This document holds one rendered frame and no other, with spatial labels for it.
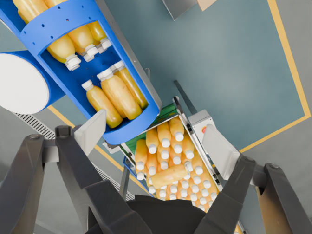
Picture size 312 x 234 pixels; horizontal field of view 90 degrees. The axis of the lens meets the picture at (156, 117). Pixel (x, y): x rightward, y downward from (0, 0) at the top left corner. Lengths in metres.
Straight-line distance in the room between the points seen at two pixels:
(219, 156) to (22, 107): 0.92
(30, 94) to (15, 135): 1.82
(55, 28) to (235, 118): 2.05
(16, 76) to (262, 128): 2.49
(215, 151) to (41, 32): 0.55
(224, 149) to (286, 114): 2.46
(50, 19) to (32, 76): 0.37
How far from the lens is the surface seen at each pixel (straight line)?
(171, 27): 1.76
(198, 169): 0.93
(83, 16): 0.60
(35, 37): 0.61
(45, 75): 0.88
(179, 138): 0.77
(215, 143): 0.19
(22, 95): 0.95
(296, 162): 3.29
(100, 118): 0.18
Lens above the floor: 1.75
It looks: 63 degrees down
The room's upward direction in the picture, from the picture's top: 176 degrees clockwise
